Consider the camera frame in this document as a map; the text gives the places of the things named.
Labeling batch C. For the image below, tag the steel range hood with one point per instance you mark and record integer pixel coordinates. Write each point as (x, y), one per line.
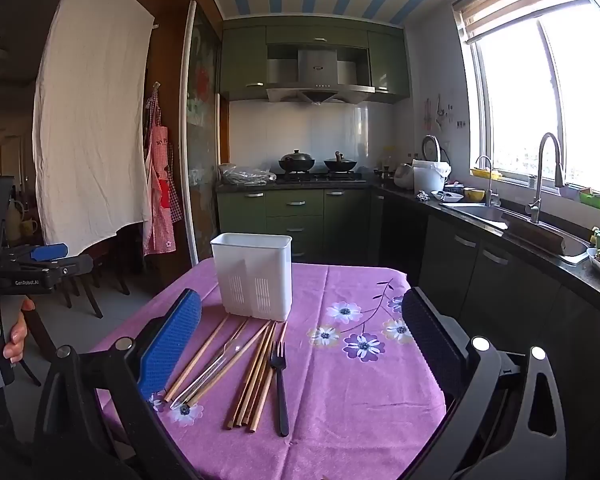
(317, 70)

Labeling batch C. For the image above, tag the pale pitcher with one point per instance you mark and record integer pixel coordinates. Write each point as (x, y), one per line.
(14, 220)

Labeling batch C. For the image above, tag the black kitchen countertop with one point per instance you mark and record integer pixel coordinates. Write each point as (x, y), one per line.
(575, 275)

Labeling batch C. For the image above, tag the black plastic fork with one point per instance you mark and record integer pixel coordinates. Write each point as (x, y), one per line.
(280, 395)

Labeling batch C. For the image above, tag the yellow bowl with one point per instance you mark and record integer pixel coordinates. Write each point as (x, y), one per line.
(474, 194)

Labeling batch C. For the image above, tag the white bowl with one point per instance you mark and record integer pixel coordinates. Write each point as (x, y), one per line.
(447, 197)

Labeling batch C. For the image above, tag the white hanging cloth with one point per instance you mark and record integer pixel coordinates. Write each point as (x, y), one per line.
(90, 110)

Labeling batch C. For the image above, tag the black wok with lid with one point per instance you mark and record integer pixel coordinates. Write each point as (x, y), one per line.
(296, 162)

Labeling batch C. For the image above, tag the steel kitchen sink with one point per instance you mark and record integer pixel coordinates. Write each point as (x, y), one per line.
(480, 214)

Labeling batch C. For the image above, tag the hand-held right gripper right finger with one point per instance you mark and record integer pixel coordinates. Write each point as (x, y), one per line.
(430, 340)

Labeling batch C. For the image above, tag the frosted glass sliding door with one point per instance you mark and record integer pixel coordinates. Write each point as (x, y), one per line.
(202, 110)

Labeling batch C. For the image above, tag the tall steel faucet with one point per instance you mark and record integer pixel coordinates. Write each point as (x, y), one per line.
(534, 207)

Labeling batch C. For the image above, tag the black gas stove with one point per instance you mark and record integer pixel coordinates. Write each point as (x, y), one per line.
(320, 177)

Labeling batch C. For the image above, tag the purple floral tablecloth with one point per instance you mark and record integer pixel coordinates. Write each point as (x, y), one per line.
(330, 410)

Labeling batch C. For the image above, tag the person's left hand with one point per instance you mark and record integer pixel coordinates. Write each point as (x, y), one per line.
(17, 332)

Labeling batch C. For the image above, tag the small steel faucet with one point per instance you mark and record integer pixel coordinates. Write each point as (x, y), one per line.
(489, 192)

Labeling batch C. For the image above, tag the green base cabinets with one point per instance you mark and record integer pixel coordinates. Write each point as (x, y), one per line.
(295, 210)

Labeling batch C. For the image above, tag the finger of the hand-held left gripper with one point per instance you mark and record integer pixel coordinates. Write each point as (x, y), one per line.
(50, 251)
(70, 266)

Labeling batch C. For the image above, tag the pile of wooden chopsticks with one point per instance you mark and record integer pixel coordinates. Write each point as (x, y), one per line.
(255, 385)

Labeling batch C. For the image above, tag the dark wooden cutting board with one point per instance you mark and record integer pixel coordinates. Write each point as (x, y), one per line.
(532, 234)

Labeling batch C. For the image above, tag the clear plastic bags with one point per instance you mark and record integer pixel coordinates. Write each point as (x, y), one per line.
(245, 175)

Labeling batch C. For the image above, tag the green wall cabinets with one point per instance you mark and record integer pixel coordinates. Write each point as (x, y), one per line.
(242, 60)

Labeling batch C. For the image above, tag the yellow cup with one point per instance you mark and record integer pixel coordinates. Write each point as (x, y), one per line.
(28, 227)

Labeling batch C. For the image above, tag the white plastic utensil holder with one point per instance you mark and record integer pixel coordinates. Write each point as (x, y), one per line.
(260, 270)

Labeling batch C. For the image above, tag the beige roller blind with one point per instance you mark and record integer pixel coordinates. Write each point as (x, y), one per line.
(520, 5)

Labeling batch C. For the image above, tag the red checkered apron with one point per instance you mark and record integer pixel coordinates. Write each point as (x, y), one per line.
(160, 185)

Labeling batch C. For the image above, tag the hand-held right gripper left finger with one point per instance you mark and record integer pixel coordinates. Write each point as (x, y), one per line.
(172, 345)

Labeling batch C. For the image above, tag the clear plastic spoon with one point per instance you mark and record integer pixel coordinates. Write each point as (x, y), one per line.
(200, 382)

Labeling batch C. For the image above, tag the dark wooden dining chairs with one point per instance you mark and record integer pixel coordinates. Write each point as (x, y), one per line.
(92, 285)

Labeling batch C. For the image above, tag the green windowsill tray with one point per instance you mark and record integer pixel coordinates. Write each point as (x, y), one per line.
(596, 200)

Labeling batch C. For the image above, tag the white electric kettle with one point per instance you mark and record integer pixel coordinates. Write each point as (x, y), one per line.
(404, 176)

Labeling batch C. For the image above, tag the wall hooks with tools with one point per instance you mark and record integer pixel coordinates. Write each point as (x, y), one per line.
(437, 115)

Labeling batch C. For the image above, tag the dark base cabinets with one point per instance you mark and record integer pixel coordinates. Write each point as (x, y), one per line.
(480, 270)

